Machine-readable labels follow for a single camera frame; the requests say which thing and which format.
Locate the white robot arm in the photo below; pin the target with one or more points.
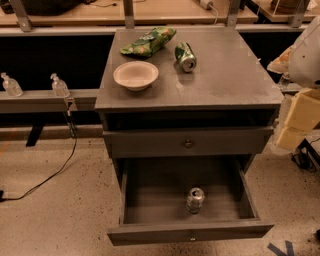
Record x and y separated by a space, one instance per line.
301 63

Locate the green soda can lying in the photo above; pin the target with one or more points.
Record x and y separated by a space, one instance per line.
185 57

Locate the open grey middle drawer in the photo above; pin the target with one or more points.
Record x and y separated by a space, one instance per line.
153 202

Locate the closed grey upper drawer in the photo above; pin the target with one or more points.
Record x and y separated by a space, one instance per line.
186 142

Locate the clear bottle on rail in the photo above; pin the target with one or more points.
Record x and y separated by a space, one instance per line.
59 86

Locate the white paper bowl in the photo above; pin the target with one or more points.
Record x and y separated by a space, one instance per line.
135 75

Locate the silver 7up can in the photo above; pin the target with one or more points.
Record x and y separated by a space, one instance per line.
194 200

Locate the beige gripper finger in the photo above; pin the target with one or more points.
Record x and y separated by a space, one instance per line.
303 116
280 65

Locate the grey metal rail shelf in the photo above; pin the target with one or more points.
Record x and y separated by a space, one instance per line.
39 101

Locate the white power adapter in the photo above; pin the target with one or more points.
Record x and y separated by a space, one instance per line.
207 4

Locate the green chip bag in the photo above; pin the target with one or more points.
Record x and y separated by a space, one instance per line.
149 43

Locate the grey drawer cabinet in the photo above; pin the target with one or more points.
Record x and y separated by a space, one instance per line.
227 88

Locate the clear bottle far left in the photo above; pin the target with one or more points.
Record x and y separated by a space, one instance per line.
11 86

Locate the clear water bottle right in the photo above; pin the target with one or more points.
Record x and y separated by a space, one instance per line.
284 81

